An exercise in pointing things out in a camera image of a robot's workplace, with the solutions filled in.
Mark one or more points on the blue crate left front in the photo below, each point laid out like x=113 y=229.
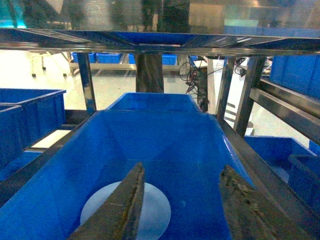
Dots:
x=11 y=145

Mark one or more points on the stainless steel shelf rack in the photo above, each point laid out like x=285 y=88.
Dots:
x=228 y=28

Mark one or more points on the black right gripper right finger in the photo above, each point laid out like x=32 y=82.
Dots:
x=251 y=216

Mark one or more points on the blue crate right lower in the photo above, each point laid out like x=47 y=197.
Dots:
x=293 y=163

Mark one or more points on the blue crate right upper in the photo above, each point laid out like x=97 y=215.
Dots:
x=300 y=73

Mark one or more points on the light blue round plate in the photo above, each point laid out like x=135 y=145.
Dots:
x=155 y=213

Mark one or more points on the blue crate left rear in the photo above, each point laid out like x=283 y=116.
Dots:
x=43 y=111

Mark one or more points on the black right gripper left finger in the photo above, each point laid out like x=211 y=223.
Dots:
x=118 y=217

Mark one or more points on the blue crate behind plate crate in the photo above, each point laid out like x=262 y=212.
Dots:
x=155 y=102

